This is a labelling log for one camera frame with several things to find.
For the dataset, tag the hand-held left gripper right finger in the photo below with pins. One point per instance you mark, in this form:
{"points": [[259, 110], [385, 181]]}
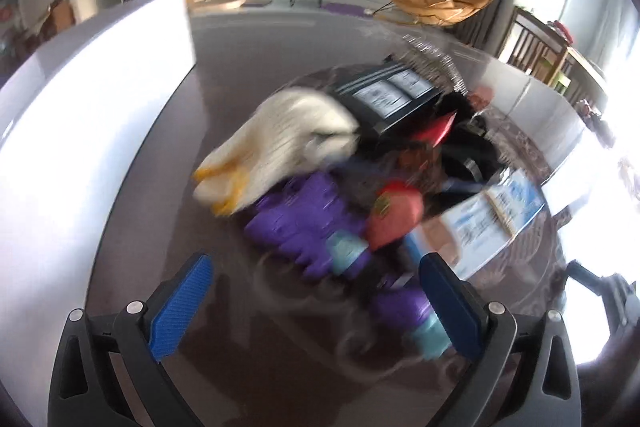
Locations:
{"points": [[450, 307]]}

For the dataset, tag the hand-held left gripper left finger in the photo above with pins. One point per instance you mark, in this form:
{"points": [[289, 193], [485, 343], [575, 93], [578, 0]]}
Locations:
{"points": [[175, 307]]}

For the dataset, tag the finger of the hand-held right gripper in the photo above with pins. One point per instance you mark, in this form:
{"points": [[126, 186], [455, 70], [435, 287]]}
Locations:
{"points": [[582, 274]]}

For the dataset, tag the black box with white pictures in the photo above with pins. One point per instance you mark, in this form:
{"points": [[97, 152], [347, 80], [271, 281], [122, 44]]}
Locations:
{"points": [[380, 107]]}

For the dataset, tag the dark patterned glass desktop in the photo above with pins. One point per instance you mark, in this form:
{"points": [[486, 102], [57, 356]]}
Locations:
{"points": [[210, 132]]}

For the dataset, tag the purple bottle with teal cap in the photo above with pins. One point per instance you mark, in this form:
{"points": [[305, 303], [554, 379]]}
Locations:
{"points": [[400, 307], [295, 217]]}

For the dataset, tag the blue and white packet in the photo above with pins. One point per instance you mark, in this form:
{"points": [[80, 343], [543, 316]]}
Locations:
{"points": [[480, 222]]}

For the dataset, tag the red toy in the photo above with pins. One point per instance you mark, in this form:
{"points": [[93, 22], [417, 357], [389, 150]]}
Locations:
{"points": [[395, 217]]}

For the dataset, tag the black bag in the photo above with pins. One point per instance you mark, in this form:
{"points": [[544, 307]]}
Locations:
{"points": [[475, 157]]}

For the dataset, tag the small red packet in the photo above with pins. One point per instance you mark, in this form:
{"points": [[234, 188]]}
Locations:
{"points": [[437, 129]]}

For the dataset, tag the white knitted glove yellow trim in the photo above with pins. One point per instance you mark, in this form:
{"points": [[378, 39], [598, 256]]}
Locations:
{"points": [[280, 142]]}

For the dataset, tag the wooden side table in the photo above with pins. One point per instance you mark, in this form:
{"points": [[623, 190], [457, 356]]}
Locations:
{"points": [[580, 67]]}

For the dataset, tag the dark wooden chair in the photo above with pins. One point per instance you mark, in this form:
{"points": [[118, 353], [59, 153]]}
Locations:
{"points": [[530, 42]]}

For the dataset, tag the red cloth item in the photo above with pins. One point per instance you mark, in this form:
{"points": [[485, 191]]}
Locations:
{"points": [[562, 32]]}

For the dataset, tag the brown wooden cabinet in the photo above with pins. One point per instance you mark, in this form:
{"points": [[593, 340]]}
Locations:
{"points": [[60, 14]]}

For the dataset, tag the purple floor mat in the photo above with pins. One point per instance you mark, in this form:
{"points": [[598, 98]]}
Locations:
{"points": [[345, 10]]}

